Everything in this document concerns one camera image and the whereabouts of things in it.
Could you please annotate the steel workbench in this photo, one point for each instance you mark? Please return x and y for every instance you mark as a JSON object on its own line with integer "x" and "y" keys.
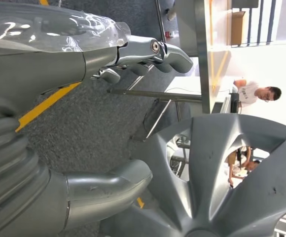
{"x": 202, "y": 49}

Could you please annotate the window with dark bars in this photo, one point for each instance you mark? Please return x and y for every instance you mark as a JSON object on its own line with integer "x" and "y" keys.
{"x": 259, "y": 19}

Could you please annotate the brown cardboard box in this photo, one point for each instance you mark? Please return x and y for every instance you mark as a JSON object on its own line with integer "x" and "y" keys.
{"x": 238, "y": 29}

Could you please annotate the person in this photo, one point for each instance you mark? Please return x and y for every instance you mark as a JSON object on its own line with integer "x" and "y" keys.
{"x": 231, "y": 158}
{"x": 249, "y": 93}

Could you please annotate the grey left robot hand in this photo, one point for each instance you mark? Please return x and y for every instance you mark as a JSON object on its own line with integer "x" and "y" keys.
{"x": 34, "y": 65}

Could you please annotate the white floor power strip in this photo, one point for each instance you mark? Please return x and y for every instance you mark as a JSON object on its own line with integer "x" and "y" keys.
{"x": 172, "y": 34}

